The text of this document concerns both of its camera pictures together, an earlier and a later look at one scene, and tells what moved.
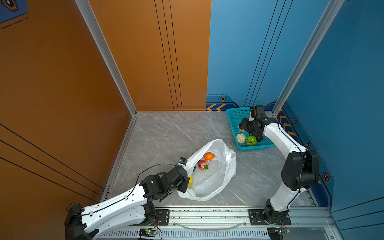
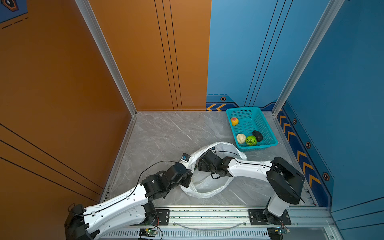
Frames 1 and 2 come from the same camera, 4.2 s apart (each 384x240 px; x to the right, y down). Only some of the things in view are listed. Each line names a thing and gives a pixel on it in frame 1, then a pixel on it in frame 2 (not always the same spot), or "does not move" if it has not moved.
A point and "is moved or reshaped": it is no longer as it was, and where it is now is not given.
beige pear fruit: (241, 138) does not move
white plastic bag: (207, 184) is moved or reshaped
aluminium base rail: (295, 223) does not move
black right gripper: (243, 125) -> (201, 165)
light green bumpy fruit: (251, 140) does not move
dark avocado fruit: (259, 138) does not move
